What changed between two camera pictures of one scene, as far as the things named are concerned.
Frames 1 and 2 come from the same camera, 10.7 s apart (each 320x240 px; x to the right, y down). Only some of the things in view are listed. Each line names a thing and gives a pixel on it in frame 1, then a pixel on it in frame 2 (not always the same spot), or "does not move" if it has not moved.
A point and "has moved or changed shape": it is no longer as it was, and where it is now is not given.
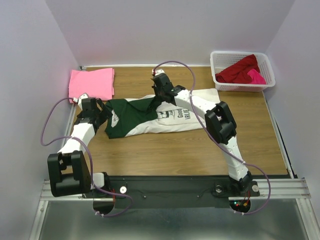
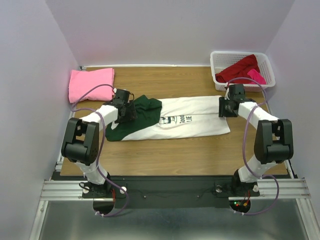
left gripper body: [104, 115] to [130, 113]
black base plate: [171, 190] does not move
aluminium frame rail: [289, 188] does not move
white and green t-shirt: [129, 116] has moved or changed shape
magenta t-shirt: [257, 78] does not move
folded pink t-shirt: [98, 83] does not move
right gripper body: [158, 94] to [224, 107]
